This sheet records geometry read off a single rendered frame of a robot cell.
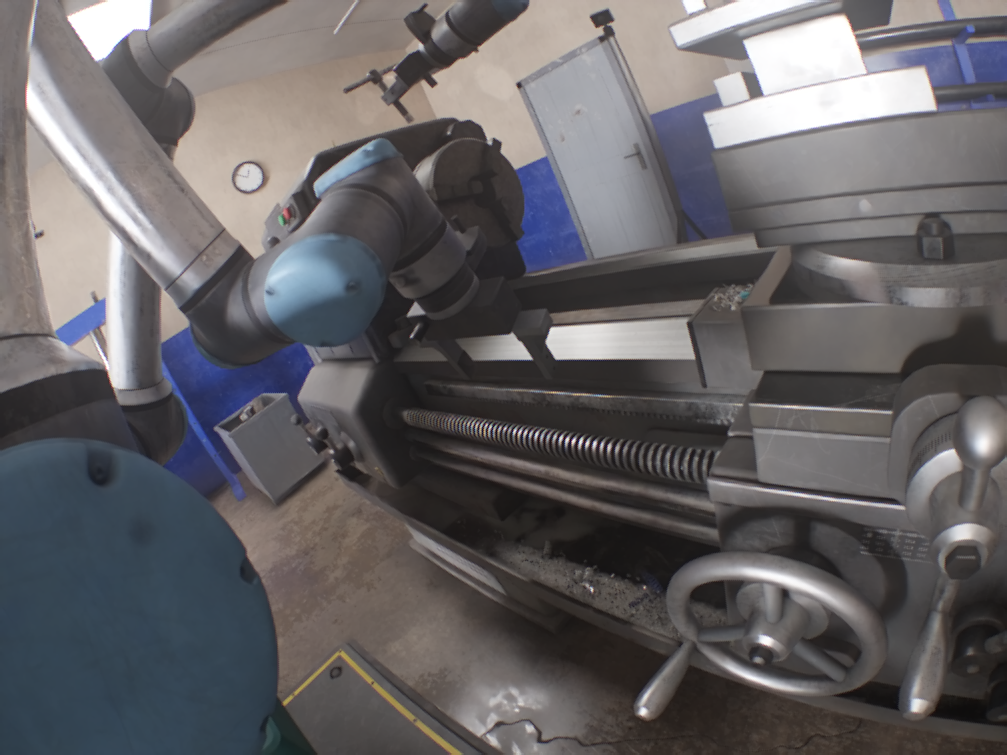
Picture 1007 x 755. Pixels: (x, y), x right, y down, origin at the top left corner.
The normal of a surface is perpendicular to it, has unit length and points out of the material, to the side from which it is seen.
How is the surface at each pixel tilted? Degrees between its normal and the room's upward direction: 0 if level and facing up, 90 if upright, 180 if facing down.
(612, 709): 0
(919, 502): 90
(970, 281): 34
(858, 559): 90
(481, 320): 114
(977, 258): 0
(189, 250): 101
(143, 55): 109
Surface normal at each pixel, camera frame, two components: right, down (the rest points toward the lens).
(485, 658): -0.38, -0.86
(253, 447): 0.71, -0.03
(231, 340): -0.15, 0.64
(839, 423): -0.66, 0.51
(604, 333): -0.70, -0.39
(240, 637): 0.91, -0.15
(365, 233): 0.71, -0.40
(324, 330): 0.00, 0.76
